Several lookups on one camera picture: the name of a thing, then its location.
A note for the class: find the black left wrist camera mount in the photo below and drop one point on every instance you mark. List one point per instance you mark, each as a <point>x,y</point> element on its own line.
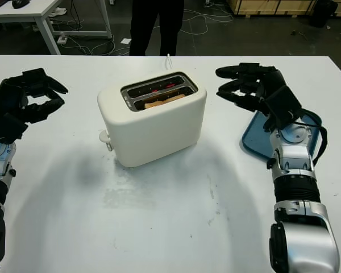
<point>8,128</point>

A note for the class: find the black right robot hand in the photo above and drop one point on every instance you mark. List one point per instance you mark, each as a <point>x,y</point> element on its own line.
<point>271,79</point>

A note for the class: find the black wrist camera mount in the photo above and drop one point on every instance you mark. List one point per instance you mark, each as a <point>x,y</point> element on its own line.
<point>8,128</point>
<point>282,106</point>

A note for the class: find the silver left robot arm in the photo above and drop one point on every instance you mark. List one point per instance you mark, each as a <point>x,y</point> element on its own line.
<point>0,165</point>

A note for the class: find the blue plastic tray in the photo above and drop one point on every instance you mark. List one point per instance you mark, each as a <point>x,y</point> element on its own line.
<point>254,136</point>

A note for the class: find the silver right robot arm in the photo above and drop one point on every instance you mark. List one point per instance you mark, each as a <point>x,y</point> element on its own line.
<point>295,153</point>

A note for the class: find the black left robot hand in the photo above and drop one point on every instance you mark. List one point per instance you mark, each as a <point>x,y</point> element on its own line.
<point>8,96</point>

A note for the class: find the golden toast slice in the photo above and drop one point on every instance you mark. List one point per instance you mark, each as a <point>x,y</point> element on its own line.
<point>164,101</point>

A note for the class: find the black object on desk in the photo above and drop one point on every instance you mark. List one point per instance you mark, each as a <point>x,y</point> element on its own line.
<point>19,3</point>

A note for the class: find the white desk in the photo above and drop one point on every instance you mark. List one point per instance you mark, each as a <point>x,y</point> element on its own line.
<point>17,8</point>

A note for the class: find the person in cream sweater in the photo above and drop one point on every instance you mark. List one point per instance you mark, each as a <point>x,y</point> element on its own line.
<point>147,28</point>

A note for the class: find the white paper sheet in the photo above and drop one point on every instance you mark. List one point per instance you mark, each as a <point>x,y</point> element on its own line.
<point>125,41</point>

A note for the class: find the white two-slot toaster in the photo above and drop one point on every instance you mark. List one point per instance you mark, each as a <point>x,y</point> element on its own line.
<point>153,128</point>

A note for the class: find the white power strip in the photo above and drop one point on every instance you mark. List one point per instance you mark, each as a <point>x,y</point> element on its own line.
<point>62,39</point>

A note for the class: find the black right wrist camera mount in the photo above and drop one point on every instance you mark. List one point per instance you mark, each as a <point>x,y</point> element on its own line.
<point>282,106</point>

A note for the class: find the black bin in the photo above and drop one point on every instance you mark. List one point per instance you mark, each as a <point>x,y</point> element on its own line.
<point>325,12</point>

